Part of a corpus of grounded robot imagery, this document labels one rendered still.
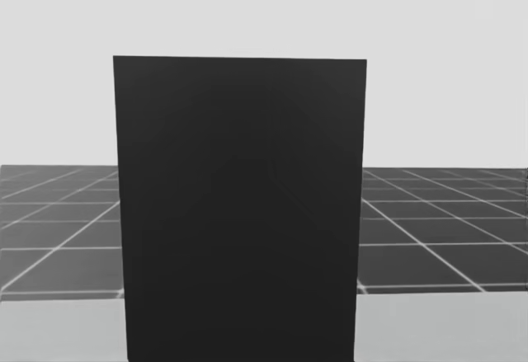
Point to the black screen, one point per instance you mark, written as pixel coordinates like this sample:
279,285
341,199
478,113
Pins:
239,213

